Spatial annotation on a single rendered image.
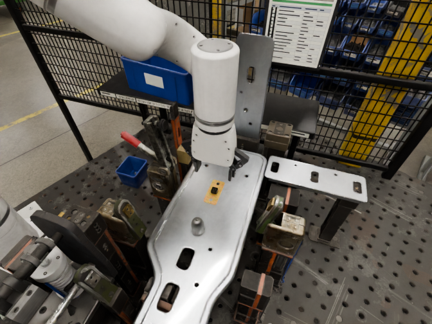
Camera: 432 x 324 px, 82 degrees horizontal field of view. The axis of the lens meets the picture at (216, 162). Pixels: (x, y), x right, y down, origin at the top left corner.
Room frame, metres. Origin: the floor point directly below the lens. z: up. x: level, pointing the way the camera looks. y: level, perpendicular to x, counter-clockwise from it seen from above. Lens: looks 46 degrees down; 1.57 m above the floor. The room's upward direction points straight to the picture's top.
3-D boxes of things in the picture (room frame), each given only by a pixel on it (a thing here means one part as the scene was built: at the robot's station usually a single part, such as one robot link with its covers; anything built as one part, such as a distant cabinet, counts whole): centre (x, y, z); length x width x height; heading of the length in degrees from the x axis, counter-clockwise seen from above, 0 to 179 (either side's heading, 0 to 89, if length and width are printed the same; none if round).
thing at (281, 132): (0.65, -0.21, 0.88); 0.08 x 0.08 x 0.36; 71
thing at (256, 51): (0.68, -0.10, 1.17); 0.12 x 0.01 x 0.34; 71
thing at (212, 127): (0.44, 0.00, 1.26); 0.09 x 0.08 x 0.03; 71
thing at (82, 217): (0.28, 0.29, 0.91); 0.07 x 0.05 x 0.42; 71
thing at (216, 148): (0.44, 0.00, 1.20); 0.10 x 0.07 x 0.11; 71
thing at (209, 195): (0.44, 0.00, 1.01); 0.08 x 0.04 x 0.01; 161
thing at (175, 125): (0.58, 0.12, 0.95); 0.03 x 0.01 x 0.50; 161
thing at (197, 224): (0.32, 0.05, 1.02); 0.03 x 0.03 x 0.07
